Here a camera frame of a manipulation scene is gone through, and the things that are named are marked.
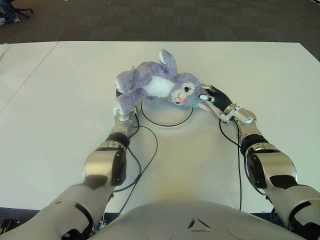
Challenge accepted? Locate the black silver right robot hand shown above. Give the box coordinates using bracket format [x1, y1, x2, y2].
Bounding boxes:
[199, 83, 235, 116]

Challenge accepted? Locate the purple plush bunny doll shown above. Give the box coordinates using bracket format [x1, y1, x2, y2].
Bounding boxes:
[113, 48, 223, 118]

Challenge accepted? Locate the white plate with black rim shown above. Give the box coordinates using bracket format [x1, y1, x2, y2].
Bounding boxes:
[140, 98, 195, 128]

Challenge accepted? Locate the grey robot torso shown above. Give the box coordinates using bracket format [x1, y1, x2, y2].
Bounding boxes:
[89, 198, 308, 240]

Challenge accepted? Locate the black office chair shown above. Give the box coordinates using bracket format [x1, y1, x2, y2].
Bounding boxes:
[13, 0, 35, 19]

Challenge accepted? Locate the person in blue jeans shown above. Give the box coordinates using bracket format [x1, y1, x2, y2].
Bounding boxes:
[0, 0, 22, 26]

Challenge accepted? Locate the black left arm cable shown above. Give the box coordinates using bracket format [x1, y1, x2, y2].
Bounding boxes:
[99, 109, 159, 226]

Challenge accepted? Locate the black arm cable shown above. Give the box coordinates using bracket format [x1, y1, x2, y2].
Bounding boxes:
[218, 117, 245, 212]
[99, 109, 159, 226]

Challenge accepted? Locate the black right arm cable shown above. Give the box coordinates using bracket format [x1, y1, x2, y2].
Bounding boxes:
[218, 117, 245, 212]

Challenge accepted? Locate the thin white cable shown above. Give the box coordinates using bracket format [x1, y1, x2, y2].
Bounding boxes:
[0, 42, 10, 61]

